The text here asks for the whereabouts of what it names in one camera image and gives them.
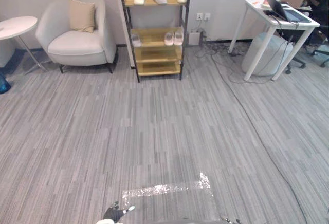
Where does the black office chair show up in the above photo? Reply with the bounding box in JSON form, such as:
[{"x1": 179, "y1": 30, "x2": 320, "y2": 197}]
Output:
[{"x1": 285, "y1": 0, "x2": 329, "y2": 75}]

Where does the round white side table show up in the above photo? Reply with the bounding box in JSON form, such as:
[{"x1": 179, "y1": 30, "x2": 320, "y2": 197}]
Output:
[{"x1": 0, "y1": 16, "x2": 49, "y2": 76}]

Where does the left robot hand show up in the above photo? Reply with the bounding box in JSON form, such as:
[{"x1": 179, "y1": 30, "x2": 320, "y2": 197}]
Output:
[{"x1": 103, "y1": 200, "x2": 136, "y2": 222}]

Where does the black laptop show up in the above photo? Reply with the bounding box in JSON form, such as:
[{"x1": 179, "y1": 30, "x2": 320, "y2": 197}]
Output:
[{"x1": 262, "y1": 0, "x2": 312, "y2": 23}]

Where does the pink slipper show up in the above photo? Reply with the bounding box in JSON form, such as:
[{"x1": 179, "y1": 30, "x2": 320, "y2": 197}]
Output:
[
  {"x1": 174, "y1": 29, "x2": 184, "y2": 46},
  {"x1": 164, "y1": 31, "x2": 175, "y2": 46}
]

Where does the white rectangular desk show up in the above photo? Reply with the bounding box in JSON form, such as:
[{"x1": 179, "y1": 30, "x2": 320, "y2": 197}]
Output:
[{"x1": 228, "y1": 0, "x2": 321, "y2": 82}]

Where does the black desk cable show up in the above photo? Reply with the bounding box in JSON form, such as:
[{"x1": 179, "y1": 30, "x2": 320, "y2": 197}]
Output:
[{"x1": 275, "y1": 17, "x2": 294, "y2": 55}]

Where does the black and wood shoe rack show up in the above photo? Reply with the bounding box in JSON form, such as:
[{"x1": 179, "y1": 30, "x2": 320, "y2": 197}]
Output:
[{"x1": 117, "y1": 0, "x2": 193, "y2": 83}]

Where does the white box on floor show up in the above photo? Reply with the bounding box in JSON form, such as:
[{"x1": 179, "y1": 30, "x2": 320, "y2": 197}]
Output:
[{"x1": 188, "y1": 30, "x2": 206, "y2": 46}]

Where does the black device on desk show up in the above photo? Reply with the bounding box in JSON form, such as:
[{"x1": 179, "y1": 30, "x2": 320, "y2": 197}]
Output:
[{"x1": 263, "y1": 9, "x2": 281, "y2": 18}]

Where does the white upholstered armchair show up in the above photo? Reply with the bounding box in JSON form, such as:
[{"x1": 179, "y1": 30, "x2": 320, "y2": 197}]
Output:
[{"x1": 35, "y1": 0, "x2": 118, "y2": 74}]

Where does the grey floor cable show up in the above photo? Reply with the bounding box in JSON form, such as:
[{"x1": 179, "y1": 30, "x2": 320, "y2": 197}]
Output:
[{"x1": 194, "y1": 43, "x2": 329, "y2": 209}]

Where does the blue glass vase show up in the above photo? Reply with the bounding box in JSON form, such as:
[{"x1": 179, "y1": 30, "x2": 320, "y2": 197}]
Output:
[{"x1": 0, "y1": 67, "x2": 12, "y2": 95}]

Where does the clear floor tape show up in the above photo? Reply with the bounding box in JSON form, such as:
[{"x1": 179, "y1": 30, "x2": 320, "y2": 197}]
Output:
[{"x1": 121, "y1": 172, "x2": 214, "y2": 204}]

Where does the beige cushion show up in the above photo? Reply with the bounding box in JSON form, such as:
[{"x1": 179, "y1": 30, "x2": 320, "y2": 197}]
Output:
[{"x1": 68, "y1": 0, "x2": 96, "y2": 33}]

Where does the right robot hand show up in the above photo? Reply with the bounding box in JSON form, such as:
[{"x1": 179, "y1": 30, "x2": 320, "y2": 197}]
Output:
[{"x1": 220, "y1": 216, "x2": 241, "y2": 224}]

